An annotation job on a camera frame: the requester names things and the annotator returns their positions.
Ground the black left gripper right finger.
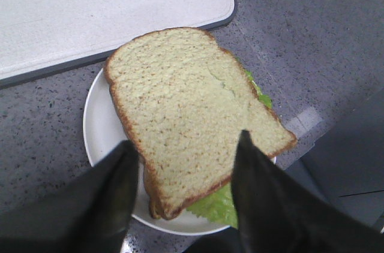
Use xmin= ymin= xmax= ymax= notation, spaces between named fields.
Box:
xmin=231 ymin=130 xmax=383 ymax=252

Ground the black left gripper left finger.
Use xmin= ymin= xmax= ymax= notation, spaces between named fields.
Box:
xmin=1 ymin=141 xmax=139 ymax=252

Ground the green lettuce leaf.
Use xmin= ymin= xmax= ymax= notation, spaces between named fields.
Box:
xmin=187 ymin=57 xmax=272 ymax=229

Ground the bread slice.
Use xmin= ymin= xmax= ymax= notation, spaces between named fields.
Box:
xmin=104 ymin=27 xmax=297 ymax=220

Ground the white round plate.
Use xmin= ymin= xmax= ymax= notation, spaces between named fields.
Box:
xmin=83 ymin=70 xmax=229 ymax=236

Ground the white cutting board grey rim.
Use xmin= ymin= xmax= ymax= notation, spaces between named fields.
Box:
xmin=1 ymin=0 xmax=236 ymax=87

